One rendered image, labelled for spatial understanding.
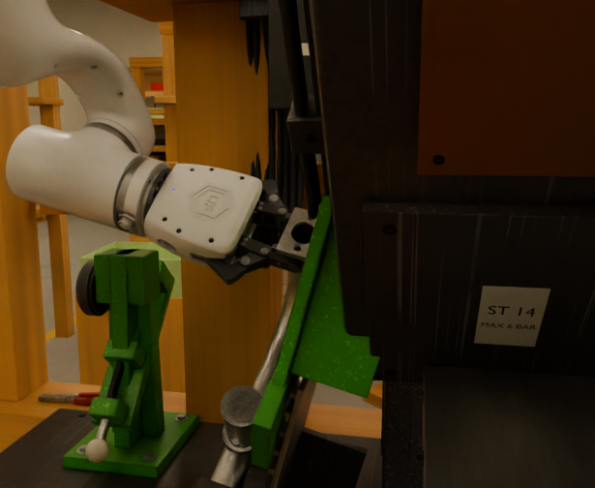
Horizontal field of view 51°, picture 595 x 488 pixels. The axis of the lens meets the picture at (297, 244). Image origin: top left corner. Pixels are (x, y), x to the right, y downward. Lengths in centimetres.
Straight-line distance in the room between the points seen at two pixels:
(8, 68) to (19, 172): 13
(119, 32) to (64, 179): 1088
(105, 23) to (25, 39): 1104
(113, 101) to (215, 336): 40
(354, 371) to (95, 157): 34
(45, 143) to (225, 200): 20
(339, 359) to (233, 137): 45
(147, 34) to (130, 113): 1062
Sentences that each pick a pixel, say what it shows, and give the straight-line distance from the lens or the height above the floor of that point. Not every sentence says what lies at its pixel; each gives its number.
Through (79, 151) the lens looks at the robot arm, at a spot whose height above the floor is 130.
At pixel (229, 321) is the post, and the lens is 95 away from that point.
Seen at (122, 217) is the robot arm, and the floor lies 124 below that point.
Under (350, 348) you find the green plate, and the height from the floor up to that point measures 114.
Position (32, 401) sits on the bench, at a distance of 116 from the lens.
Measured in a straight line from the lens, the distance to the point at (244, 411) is 56.
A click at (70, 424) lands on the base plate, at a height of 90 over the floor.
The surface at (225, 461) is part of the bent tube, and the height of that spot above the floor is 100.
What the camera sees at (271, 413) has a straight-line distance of 53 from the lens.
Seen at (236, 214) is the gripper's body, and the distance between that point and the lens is 62.
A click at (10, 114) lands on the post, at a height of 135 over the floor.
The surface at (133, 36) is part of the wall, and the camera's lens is 1144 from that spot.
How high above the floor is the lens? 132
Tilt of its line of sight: 10 degrees down
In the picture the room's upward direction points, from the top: straight up
